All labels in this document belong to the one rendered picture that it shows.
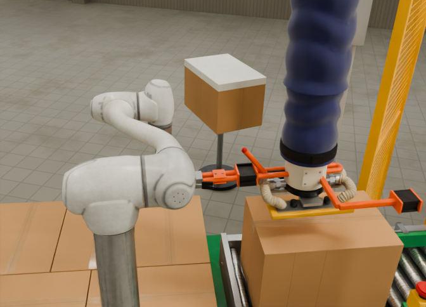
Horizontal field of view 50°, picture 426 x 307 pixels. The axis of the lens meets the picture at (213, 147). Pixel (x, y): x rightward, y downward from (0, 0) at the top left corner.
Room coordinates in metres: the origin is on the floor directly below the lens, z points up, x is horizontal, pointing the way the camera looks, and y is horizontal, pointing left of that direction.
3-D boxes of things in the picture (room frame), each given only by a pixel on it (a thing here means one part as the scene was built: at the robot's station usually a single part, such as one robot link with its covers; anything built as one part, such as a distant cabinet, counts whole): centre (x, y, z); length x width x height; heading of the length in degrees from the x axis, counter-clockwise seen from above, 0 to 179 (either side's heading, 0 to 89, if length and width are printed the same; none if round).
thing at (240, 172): (1.57, -0.14, 1.21); 0.10 x 0.08 x 0.06; 9
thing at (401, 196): (1.40, -0.72, 1.23); 0.09 x 0.08 x 0.05; 9
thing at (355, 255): (1.63, -0.49, 0.75); 0.60 x 0.40 x 0.40; 99
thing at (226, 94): (3.39, -0.06, 0.82); 0.60 x 0.40 x 0.40; 28
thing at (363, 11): (2.58, -0.74, 1.62); 0.20 x 0.05 x 0.30; 98
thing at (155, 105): (1.51, 0.21, 1.54); 0.13 x 0.11 x 0.16; 101
